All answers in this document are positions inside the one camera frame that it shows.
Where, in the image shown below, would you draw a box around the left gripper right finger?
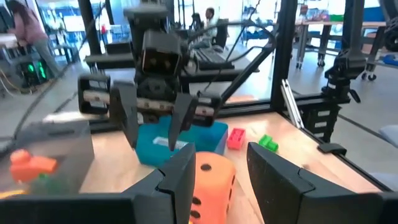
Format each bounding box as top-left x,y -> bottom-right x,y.
247,142 -> 386,224

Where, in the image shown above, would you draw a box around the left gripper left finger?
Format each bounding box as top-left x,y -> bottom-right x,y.
124,142 -> 197,224

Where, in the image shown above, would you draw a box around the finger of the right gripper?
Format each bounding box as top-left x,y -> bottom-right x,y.
167,93 -> 198,152
110,81 -> 139,149

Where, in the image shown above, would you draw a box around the teal plastic bin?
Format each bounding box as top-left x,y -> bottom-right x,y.
135,115 -> 229,168

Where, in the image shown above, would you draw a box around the orange foam die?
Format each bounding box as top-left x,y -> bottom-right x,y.
188,151 -> 237,224

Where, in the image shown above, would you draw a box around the stepped green toy brick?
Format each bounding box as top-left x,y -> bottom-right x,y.
258,134 -> 279,153

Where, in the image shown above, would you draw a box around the red-orange toy brick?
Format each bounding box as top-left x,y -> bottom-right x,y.
226,127 -> 247,151

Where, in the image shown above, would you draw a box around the small yellow toy brick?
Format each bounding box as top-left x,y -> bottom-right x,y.
0,189 -> 27,200

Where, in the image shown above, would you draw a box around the brown plastic bin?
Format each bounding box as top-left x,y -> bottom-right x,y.
0,119 -> 96,200

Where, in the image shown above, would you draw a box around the black table clamp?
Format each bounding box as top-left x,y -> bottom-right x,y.
317,142 -> 348,156

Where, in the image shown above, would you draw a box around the person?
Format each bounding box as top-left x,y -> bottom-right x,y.
5,0 -> 62,78
191,6 -> 220,49

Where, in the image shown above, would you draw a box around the black office chair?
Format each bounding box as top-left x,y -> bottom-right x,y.
214,17 -> 230,49

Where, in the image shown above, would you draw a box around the black computer green lights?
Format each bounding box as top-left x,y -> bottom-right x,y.
17,54 -> 53,90

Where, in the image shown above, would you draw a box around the wooden table on casters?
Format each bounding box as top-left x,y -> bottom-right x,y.
294,20 -> 389,82

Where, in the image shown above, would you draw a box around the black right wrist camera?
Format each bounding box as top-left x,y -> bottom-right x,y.
141,29 -> 184,75

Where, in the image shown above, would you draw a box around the silver metal bracket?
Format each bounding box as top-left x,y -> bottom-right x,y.
280,78 -> 305,129

